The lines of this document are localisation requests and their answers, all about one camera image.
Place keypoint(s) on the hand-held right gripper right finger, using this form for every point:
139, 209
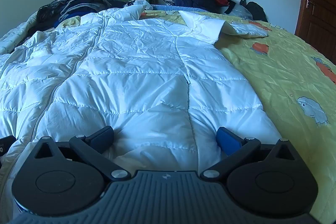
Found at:
227, 141

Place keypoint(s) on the black bag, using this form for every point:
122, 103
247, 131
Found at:
257, 12

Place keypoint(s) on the white down jacket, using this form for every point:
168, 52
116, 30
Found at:
136, 69

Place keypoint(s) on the checkered cloth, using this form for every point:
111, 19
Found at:
167, 0

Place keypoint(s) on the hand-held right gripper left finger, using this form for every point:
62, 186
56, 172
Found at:
101, 138

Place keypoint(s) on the blue knit blanket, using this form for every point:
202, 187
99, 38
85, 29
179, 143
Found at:
170, 7

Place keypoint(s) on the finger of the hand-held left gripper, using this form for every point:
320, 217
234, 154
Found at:
7, 146

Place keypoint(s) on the yellow printed blanket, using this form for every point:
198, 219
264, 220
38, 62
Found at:
283, 77

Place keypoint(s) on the pale printed quilt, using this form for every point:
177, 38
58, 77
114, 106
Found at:
14, 32

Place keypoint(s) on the pile of dark clothes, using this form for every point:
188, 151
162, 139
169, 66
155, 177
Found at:
71, 7

